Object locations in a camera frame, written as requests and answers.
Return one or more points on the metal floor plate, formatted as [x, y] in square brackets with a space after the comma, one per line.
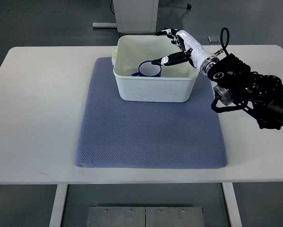
[145, 217]

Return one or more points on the small grey floor hatch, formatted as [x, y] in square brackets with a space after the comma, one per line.
[214, 39]

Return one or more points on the blue textured fabric mat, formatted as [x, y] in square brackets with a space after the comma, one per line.
[122, 134]

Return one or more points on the white cabinet pedestal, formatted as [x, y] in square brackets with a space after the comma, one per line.
[132, 16]

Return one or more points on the left white table leg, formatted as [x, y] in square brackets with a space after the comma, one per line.
[58, 205]

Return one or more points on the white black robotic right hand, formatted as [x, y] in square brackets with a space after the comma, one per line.
[190, 51]

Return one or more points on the right white table leg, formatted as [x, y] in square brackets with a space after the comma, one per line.
[232, 206]

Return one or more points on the white plastic storage box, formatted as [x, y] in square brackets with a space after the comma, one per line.
[175, 82]

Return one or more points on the white table leg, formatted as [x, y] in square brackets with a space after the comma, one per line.
[58, 205]
[232, 206]

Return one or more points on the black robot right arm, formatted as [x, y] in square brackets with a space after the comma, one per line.
[239, 88]

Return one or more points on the blue mug white inside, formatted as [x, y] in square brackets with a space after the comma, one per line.
[147, 69]

